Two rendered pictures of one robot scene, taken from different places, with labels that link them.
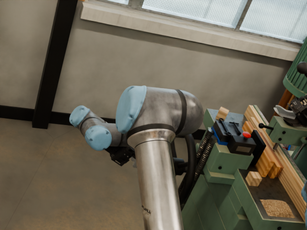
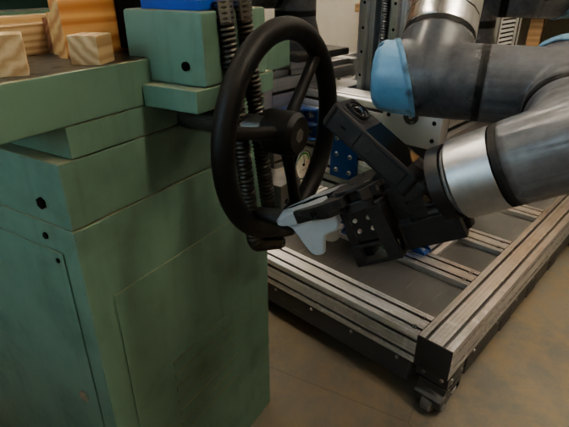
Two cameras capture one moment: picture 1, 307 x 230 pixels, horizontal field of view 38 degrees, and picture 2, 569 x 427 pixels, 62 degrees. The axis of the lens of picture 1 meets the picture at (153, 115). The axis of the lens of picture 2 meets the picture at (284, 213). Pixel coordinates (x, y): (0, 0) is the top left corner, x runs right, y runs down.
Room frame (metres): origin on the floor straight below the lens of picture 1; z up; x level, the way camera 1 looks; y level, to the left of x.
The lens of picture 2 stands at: (1.66, 0.36, 0.99)
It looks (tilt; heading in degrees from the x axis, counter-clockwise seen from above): 26 degrees down; 234
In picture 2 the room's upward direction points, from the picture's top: straight up
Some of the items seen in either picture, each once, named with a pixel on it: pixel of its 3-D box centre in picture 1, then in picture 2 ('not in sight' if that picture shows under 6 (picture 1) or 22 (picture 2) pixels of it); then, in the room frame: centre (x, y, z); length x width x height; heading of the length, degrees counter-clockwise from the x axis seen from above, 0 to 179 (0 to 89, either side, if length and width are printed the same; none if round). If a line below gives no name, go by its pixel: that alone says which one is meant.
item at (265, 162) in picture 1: (255, 148); (127, 24); (1.41, -0.39, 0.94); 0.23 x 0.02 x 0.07; 22
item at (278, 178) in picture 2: not in sight; (268, 191); (1.13, -0.42, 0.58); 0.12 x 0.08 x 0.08; 112
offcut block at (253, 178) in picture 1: (253, 178); not in sight; (1.24, -0.39, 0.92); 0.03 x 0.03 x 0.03; 24
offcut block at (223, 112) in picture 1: (222, 114); (8, 54); (1.59, -0.25, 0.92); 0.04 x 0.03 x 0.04; 79
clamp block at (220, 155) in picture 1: (225, 151); (198, 41); (1.34, -0.28, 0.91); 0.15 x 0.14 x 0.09; 22
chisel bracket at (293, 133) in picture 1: (288, 133); not in sight; (1.43, -0.47, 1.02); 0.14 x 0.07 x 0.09; 112
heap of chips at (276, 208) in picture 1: (278, 206); not in sight; (1.15, -0.47, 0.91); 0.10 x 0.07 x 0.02; 112
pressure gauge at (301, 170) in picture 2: not in sight; (295, 167); (1.11, -0.36, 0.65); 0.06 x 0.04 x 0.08; 22
